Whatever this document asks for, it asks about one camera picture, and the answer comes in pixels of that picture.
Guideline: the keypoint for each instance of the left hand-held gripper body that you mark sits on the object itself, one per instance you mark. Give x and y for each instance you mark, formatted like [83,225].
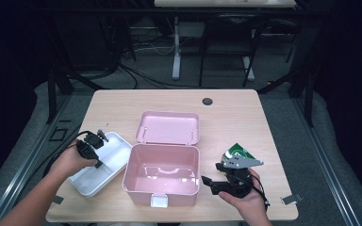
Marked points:
[89,147]

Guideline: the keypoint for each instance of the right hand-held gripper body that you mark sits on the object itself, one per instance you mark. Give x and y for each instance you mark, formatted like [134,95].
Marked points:
[240,182]

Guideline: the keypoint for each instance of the white plastic tray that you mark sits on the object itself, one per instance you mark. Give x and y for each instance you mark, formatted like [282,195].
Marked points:
[110,153]

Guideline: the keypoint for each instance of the pink storage box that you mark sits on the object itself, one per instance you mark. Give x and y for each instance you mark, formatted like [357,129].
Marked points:
[163,160]

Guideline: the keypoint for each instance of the person's left hand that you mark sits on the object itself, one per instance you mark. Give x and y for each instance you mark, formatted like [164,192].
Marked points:
[70,161]

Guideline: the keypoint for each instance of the person's right hand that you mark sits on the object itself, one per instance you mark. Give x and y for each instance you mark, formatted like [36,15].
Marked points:
[251,204]

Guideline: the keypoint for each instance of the grey tape strip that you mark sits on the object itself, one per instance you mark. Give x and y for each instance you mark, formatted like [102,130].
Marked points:
[57,199]
[291,199]

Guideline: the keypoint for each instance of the white-legged desk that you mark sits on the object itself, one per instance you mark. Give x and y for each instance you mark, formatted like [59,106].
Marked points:
[176,47]

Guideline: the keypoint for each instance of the black stool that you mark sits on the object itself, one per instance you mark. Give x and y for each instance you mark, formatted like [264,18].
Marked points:
[232,20]

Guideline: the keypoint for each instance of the metal floor rail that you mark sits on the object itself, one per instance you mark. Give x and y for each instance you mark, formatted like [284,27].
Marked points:
[30,157]
[322,157]

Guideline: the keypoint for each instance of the black frame post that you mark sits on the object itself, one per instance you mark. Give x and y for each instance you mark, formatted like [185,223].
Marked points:
[52,100]

